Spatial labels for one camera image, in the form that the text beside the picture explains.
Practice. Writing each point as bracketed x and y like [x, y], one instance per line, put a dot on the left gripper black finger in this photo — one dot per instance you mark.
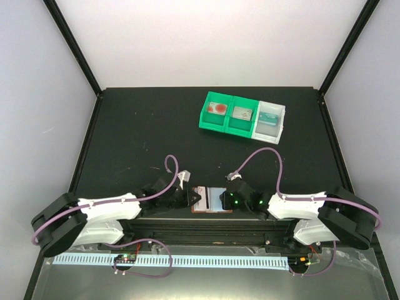
[192, 194]
[192, 202]

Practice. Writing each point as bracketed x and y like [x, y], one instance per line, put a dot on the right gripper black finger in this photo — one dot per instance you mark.
[223, 196]
[225, 206]

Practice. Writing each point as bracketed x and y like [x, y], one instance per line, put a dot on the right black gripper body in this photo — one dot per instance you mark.
[235, 205]

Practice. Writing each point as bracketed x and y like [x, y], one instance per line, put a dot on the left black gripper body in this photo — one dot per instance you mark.
[180, 202]

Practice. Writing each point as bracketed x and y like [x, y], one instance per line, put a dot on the brown leather card holder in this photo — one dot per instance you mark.
[216, 207]

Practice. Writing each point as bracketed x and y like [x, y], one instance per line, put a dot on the pink white numbered card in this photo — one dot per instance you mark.
[204, 205]

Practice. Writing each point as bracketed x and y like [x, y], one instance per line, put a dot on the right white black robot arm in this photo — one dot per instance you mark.
[332, 215]

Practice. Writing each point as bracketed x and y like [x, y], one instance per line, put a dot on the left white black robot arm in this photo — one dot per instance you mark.
[71, 221]

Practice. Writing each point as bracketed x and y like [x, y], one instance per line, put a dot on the white card in middle bin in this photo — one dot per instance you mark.
[242, 113]

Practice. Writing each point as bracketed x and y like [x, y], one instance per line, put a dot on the teal card in white bin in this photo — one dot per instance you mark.
[268, 118]

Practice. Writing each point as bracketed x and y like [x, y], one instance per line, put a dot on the card with red circles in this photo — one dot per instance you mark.
[217, 108]

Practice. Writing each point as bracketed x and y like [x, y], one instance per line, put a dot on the middle green plastic bin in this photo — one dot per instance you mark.
[240, 127]

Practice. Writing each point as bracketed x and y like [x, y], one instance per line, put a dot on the green plastic bin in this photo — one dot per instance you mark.
[215, 122]
[240, 127]

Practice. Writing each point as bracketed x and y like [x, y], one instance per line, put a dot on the white plastic bin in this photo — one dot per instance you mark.
[264, 132]

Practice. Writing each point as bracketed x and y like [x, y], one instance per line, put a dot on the left small circuit board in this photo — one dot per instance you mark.
[125, 258]

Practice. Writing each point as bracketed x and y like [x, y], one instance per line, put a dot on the small circuit board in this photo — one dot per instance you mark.
[125, 258]
[299, 261]

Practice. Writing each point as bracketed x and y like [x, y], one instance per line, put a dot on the left green plastic bin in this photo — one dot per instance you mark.
[215, 122]

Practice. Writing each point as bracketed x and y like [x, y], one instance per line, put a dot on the right small circuit board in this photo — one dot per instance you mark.
[299, 261]

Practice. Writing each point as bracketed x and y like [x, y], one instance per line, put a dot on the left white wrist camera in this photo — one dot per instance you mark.
[184, 177]

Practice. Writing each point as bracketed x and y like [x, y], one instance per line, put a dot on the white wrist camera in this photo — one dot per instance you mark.
[232, 176]
[184, 177]

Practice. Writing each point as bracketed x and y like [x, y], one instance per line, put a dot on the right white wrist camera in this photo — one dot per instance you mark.
[232, 176]

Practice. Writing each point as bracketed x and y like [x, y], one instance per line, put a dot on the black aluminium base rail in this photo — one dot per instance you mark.
[272, 235]

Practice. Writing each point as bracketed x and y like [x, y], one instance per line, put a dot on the white slotted cable duct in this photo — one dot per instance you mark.
[175, 261]

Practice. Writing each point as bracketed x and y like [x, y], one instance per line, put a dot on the left black frame post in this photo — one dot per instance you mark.
[73, 45]

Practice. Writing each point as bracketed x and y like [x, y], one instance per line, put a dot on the black frame post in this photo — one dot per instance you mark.
[73, 45]
[351, 39]

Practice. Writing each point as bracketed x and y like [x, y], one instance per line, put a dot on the right black frame post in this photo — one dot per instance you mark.
[351, 39]

